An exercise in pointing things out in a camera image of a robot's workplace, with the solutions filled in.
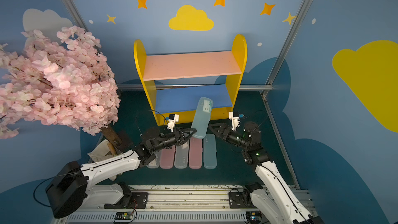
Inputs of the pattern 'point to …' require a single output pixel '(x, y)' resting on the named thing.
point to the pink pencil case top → (167, 158)
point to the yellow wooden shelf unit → (174, 81)
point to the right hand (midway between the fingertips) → (214, 127)
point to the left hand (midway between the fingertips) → (196, 129)
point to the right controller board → (253, 217)
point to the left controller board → (124, 215)
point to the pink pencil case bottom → (195, 153)
